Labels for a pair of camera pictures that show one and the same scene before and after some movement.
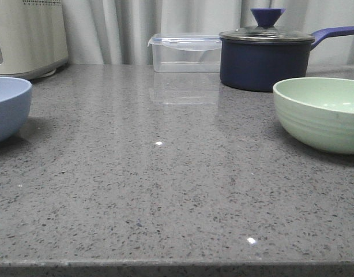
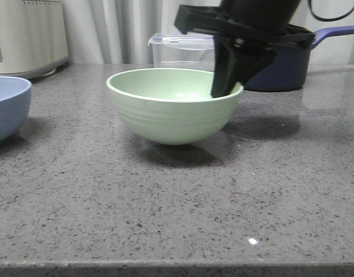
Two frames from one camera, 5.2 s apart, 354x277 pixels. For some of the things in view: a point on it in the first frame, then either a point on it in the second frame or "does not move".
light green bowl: x=324 y=112 → x=173 y=106
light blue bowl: x=11 y=98 does not move
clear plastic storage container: x=186 y=52 does not move
